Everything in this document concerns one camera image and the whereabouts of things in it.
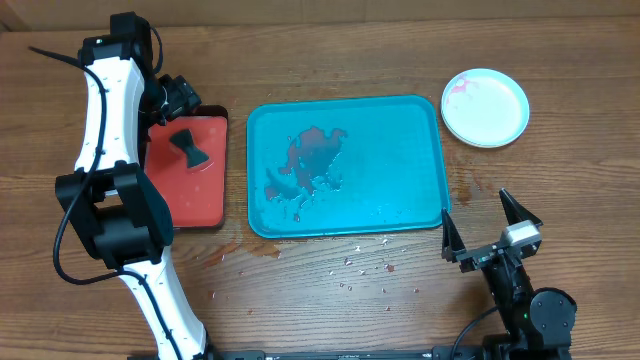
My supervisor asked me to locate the light blue plate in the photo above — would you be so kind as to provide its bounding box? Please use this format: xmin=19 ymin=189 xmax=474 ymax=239
xmin=440 ymin=68 xmax=530 ymax=148

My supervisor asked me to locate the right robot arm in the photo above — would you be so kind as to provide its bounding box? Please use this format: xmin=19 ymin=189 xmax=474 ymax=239
xmin=433 ymin=189 xmax=577 ymax=359

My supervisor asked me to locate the dark red water tray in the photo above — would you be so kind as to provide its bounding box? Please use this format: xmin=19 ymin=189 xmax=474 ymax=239
xmin=144 ymin=105 xmax=228 ymax=228

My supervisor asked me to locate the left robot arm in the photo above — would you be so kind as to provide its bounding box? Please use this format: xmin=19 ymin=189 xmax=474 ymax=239
xmin=53 ymin=12 xmax=215 ymax=359

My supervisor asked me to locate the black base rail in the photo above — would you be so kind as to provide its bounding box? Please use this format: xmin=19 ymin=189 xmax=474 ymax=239
xmin=127 ymin=344 xmax=572 ymax=360

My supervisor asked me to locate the dark green sponge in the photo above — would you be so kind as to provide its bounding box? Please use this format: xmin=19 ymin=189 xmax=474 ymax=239
xmin=169 ymin=129 xmax=209 ymax=169

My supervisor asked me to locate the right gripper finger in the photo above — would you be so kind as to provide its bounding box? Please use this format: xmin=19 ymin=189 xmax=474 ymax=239
xmin=441 ymin=208 xmax=466 ymax=262
xmin=499 ymin=188 xmax=543 ymax=227

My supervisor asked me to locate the teal plastic tray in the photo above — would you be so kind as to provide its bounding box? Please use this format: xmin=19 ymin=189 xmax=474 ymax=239
xmin=246 ymin=95 xmax=451 ymax=239

